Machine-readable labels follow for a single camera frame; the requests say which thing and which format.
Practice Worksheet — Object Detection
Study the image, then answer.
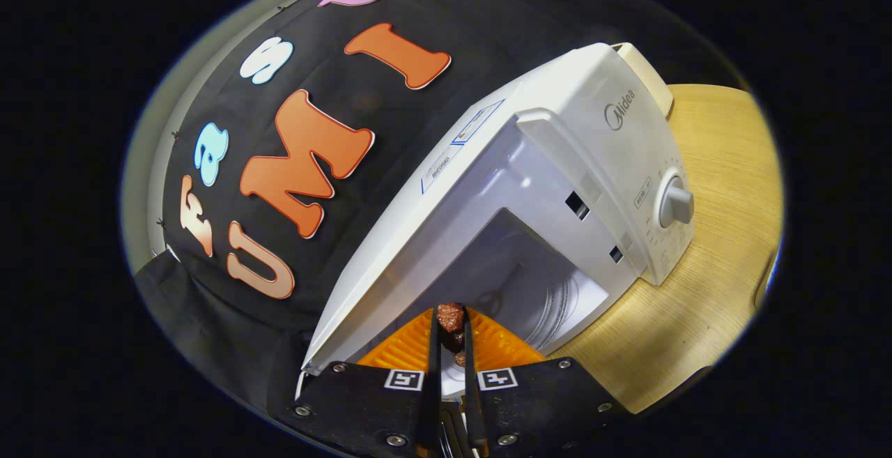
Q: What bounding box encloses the white toaster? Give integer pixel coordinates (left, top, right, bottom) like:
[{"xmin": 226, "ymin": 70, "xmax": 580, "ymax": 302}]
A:
[{"xmin": 612, "ymin": 42, "xmax": 675, "ymax": 119}]

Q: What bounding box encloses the glass turntable plate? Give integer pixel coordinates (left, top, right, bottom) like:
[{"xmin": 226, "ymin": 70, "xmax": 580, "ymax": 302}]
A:
[{"xmin": 519, "ymin": 273, "xmax": 583, "ymax": 351}]

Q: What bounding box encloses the white microwave oven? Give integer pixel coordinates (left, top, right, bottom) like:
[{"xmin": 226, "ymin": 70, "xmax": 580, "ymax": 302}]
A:
[{"xmin": 301, "ymin": 43, "xmax": 695, "ymax": 397}]

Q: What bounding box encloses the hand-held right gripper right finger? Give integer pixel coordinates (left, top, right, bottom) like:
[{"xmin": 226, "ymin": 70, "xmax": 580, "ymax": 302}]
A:
[{"xmin": 463, "ymin": 307, "xmax": 631, "ymax": 458}]

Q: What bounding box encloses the brown meat piece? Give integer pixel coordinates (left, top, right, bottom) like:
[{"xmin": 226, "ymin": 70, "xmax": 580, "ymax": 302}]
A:
[{"xmin": 436, "ymin": 303, "xmax": 468, "ymax": 368}]

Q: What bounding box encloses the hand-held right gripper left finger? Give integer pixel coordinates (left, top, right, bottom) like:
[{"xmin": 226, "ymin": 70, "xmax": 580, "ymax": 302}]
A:
[{"xmin": 282, "ymin": 307, "xmax": 443, "ymax": 458}]

